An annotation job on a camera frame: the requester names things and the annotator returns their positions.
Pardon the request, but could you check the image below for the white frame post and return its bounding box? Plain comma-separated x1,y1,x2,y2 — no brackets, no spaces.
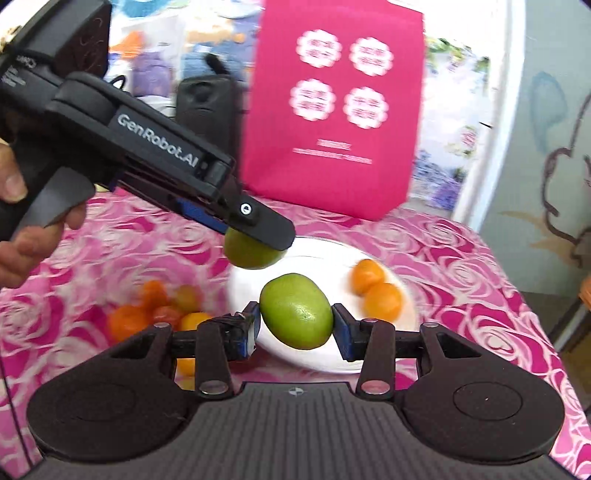
452,0,528,232

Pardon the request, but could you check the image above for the black speaker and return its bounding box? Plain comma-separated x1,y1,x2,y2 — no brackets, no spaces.
175,74,246,153

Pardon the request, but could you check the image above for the floral poster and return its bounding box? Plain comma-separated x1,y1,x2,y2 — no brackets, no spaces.
411,37,491,213

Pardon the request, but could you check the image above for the white round plate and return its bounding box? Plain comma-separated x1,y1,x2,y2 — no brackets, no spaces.
226,236,419,374

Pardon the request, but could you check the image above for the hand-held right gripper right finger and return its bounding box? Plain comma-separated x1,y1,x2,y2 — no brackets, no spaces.
332,303,484,400

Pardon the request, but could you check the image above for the green apple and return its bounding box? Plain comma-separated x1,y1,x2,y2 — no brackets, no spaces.
224,228,287,271
259,273,334,350

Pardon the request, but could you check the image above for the pink printed tote bag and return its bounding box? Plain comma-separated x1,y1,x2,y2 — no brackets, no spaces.
240,0,426,221

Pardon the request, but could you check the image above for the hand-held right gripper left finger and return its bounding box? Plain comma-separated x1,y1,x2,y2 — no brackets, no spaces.
108,301,262,400

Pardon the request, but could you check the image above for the person's left hand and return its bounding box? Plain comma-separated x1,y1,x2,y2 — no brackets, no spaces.
0,141,89,289

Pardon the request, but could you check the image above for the pink rose tablecloth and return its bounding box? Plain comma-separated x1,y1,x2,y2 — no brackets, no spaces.
0,187,580,476

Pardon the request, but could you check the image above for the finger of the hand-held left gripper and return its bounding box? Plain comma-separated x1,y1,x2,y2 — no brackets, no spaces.
172,193,230,236
221,178,297,253

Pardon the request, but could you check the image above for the printed bedding poster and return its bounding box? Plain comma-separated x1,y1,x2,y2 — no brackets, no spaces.
106,0,264,107

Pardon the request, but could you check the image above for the small black microphone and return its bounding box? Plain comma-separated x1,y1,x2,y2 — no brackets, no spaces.
204,52,232,77

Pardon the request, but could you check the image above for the thin black cable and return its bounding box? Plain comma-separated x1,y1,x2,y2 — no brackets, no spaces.
0,355,20,446

